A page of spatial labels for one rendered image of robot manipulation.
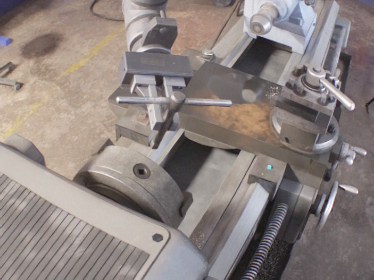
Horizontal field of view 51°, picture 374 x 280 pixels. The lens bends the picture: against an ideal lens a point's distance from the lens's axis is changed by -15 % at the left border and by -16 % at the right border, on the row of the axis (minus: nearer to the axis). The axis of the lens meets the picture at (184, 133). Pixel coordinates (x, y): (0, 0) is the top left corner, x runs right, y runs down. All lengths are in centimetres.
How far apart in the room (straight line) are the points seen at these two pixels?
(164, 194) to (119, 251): 31
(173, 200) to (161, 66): 27
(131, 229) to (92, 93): 248
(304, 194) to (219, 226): 32
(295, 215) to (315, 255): 81
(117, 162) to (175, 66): 22
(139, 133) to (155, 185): 59
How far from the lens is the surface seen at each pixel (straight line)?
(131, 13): 93
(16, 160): 79
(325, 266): 229
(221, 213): 132
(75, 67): 340
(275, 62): 216
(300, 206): 149
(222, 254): 122
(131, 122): 151
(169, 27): 83
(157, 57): 85
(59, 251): 65
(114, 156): 93
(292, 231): 161
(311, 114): 129
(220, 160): 162
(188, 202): 97
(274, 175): 139
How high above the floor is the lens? 188
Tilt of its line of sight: 43 degrees down
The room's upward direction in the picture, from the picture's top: 3 degrees clockwise
